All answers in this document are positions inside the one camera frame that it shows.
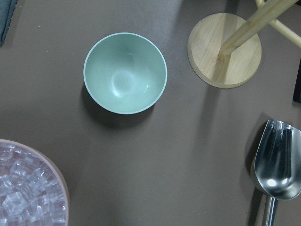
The wooden cup tree stand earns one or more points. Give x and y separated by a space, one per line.
224 50

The steel ice scoop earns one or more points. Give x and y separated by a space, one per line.
276 167

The mint green bowl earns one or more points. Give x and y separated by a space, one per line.
125 73

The black tray edge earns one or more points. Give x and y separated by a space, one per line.
297 89

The pink bowl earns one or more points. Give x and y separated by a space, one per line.
61 179

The grey folded cloth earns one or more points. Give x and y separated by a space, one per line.
7 8

